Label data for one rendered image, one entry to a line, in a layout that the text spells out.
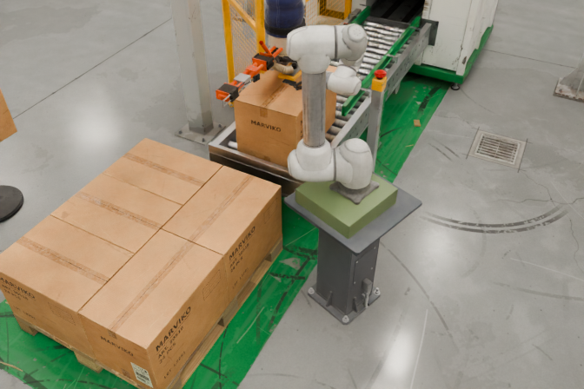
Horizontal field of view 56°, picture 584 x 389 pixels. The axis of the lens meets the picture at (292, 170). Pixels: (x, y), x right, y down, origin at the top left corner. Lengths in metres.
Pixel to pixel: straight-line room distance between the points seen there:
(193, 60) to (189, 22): 0.30
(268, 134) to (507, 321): 1.72
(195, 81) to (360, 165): 2.02
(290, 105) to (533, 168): 2.15
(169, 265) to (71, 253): 0.51
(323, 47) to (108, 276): 1.50
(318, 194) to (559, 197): 2.14
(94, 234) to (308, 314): 1.25
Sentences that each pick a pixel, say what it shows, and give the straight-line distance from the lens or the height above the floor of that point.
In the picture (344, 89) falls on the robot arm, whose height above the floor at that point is 1.20.
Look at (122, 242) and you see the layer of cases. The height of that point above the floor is 0.54.
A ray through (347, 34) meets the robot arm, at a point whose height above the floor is 1.68.
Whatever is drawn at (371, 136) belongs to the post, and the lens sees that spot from 3.46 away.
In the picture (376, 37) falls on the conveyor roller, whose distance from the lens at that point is 4.76.
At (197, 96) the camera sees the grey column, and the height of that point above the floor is 0.38.
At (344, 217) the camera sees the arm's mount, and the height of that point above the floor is 0.83.
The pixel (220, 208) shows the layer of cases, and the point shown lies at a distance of 3.02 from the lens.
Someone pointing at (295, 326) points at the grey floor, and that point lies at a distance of 3.16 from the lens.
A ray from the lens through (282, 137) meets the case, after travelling 3.11.
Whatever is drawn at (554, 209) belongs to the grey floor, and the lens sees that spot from 4.19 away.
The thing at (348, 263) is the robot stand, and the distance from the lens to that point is 2.87.
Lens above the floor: 2.62
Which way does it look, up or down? 40 degrees down
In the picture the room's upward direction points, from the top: straight up
